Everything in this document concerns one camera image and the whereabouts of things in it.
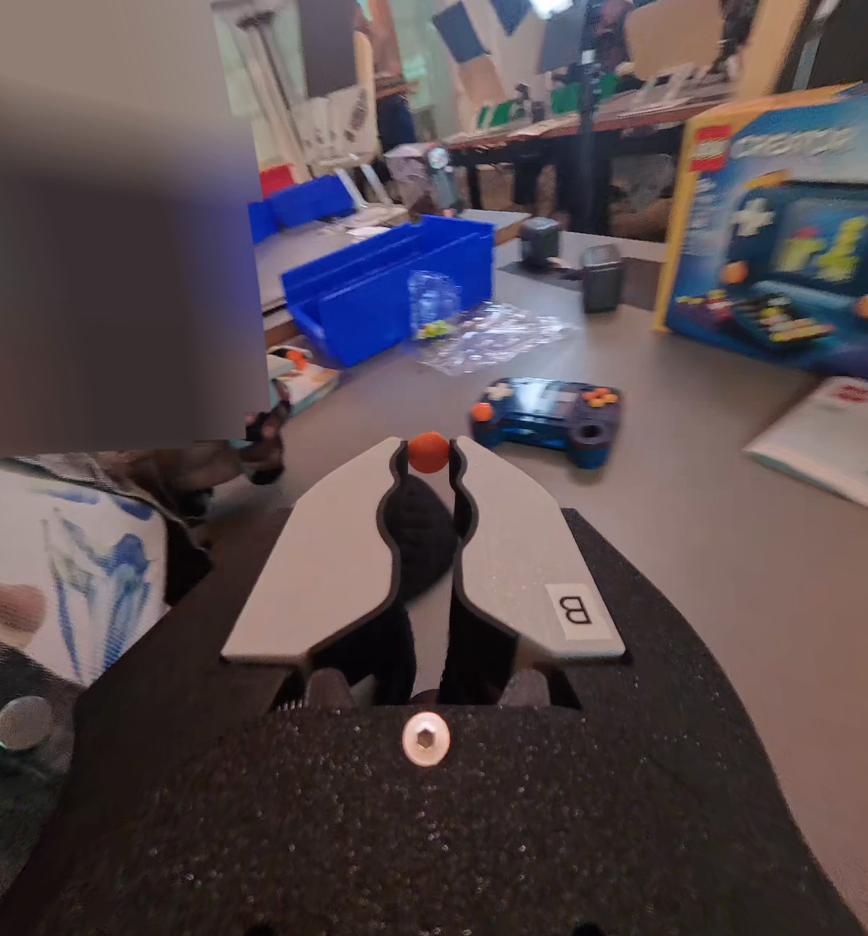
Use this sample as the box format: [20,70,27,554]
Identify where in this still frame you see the white instruction booklet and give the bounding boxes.
[743,376,868,521]

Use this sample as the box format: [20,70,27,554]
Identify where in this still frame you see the printed white shirt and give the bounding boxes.
[0,452,213,688]

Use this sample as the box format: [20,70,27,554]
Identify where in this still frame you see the black tripod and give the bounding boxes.
[572,0,609,231]

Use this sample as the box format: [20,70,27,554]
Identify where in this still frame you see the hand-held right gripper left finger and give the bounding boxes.
[222,436,407,668]

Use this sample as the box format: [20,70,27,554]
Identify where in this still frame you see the dark jeans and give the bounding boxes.
[0,632,84,936]

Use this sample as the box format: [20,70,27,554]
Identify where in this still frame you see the orange round toy brick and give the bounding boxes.
[407,431,451,475]

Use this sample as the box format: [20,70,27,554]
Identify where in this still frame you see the blue plastic bin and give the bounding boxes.
[281,219,435,345]
[316,215,495,369]
[247,174,356,244]

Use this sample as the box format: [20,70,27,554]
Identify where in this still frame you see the blue toy game console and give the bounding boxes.
[470,377,624,469]

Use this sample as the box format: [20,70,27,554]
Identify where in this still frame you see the booklet with orange print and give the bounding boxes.
[266,346,342,415]

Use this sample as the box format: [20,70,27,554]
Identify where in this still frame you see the toy brick set box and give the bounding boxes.
[652,79,868,386]

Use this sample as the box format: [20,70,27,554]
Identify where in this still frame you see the small clear plastic bag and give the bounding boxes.
[408,270,465,342]

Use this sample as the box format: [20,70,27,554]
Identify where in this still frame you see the long wooden table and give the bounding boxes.
[445,77,738,220]

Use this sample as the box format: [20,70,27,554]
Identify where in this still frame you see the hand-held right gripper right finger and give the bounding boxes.
[449,436,627,671]

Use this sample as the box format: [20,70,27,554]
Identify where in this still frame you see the large clear plastic bag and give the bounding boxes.
[403,302,580,376]

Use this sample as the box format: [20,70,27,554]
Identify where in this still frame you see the black box-shaped device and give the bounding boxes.
[519,216,564,272]
[579,244,627,314]

